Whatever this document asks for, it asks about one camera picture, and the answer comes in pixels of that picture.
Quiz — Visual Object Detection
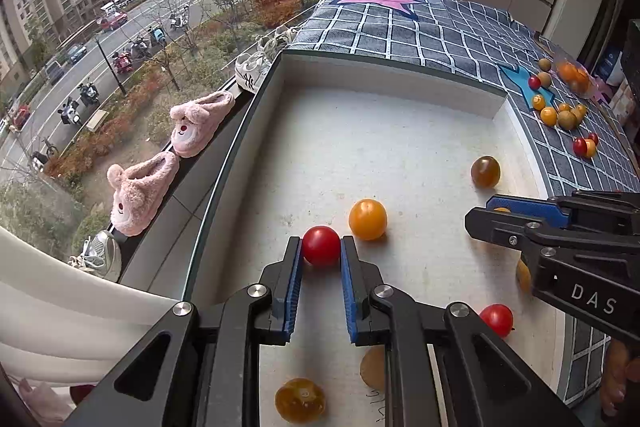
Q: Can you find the grey sneaker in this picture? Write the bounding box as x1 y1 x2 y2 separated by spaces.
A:
67 229 122 284

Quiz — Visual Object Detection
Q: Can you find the red car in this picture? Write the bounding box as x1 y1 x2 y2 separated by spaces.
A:
97 12 128 32

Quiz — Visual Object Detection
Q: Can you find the red cherry tomato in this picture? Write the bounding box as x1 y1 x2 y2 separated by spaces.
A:
478 303 515 339
301 226 342 269

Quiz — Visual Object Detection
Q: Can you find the person's right hand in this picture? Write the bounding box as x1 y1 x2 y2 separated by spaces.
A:
600 339 640 420

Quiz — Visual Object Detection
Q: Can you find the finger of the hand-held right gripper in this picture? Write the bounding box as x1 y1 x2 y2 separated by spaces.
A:
464 207 566 268
486 189 640 229

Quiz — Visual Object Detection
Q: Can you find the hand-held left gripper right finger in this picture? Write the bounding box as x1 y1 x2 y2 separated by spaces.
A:
340 234 583 427

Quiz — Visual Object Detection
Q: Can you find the white sneaker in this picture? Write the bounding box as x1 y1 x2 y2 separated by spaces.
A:
235 52 273 95
255 26 301 58

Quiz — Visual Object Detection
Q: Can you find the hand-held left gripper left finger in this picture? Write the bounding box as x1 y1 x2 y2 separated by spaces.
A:
60 236 305 427

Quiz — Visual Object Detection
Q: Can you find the yellow-brown cherry tomato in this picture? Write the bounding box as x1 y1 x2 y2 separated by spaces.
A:
274 377 327 424

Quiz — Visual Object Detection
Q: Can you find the large white tray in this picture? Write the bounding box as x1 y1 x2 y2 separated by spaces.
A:
181 48 571 427

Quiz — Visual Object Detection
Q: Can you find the grey checked bed sheet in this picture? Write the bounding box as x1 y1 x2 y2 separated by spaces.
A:
287 0 640 408

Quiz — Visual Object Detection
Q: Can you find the pink cloth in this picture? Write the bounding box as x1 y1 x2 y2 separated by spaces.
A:
15 379 76 425

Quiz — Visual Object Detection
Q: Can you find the brown-green cherry tomato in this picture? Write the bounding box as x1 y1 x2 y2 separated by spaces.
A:
470 155 501 188

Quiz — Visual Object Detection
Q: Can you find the cluster of small tomatoes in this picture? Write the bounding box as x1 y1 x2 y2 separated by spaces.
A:
527 57 600 160

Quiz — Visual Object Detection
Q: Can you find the beige cherry tomato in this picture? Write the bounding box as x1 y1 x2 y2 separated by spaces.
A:
360 346 387 393

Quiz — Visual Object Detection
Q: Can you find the white curtain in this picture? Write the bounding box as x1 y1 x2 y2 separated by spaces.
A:
0 227 193 388

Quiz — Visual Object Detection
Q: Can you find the blue box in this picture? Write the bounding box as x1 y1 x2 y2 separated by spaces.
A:
597 47 626 88

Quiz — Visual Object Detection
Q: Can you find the pink plush slipper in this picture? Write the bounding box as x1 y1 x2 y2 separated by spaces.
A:
106 150 181 238
169 90 236 158

